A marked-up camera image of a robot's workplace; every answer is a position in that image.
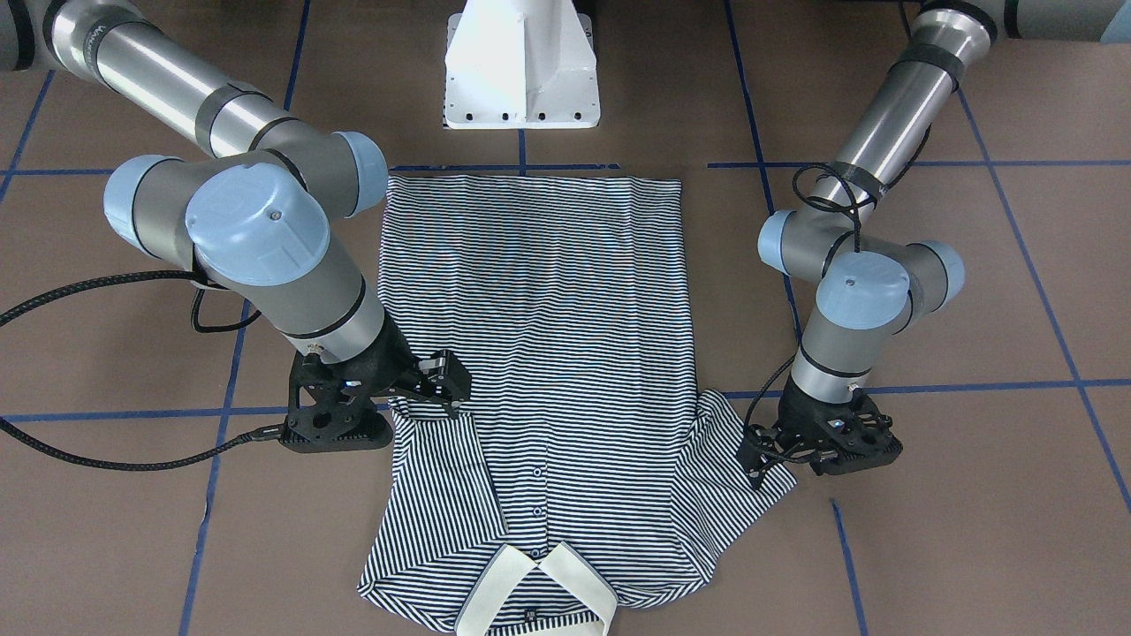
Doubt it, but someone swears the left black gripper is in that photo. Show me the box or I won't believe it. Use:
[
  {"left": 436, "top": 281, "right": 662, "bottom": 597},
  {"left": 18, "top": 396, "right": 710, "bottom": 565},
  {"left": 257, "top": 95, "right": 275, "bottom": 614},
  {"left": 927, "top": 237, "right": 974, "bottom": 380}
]
[{"left": 739, "top": 380, "right": 904, "bottom": 488}]

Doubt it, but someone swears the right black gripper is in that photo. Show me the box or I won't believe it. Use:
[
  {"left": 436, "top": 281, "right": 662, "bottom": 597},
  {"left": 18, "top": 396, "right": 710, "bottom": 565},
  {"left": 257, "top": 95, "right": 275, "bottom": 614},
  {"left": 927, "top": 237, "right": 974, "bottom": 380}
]
[{"left": 280, "top": 315, "right": 472, "bottom": 452}]

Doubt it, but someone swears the navy white striped polo shirt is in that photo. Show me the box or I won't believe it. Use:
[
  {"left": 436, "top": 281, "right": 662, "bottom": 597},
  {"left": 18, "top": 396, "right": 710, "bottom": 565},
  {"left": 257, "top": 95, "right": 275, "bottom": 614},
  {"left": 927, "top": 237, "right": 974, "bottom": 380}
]
[{"left": 357, "top": 177, "right": 796, "bottom": 635}]

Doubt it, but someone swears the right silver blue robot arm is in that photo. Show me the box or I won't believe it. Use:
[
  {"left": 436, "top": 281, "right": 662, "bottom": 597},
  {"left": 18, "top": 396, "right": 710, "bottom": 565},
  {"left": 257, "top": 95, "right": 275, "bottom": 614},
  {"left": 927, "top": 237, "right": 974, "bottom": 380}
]
[{"left": 3, "top": 1, "right": 470, "bottom": 463}]

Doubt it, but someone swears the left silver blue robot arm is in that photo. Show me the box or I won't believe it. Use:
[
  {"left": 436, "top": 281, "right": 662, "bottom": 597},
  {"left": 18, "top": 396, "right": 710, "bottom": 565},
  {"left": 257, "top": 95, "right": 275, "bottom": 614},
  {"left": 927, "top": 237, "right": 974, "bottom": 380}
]
[{"left": 740, "top": 1, "right": 1128, "bottom": 479}]

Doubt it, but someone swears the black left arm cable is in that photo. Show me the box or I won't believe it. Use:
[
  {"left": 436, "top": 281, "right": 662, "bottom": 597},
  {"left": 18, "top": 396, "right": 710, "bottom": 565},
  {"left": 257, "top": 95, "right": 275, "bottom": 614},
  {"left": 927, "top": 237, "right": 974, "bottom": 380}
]
[{"left": 744, "top": 163, "right": 884, "bottom": 442}]

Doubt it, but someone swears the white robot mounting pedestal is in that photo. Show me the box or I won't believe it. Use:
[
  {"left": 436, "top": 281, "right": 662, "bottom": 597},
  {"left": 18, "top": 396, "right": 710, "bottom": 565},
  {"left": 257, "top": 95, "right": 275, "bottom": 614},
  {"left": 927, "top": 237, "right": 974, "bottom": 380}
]
[{"left": 442, "top": 1, "right": 602, "bottom": 130}]

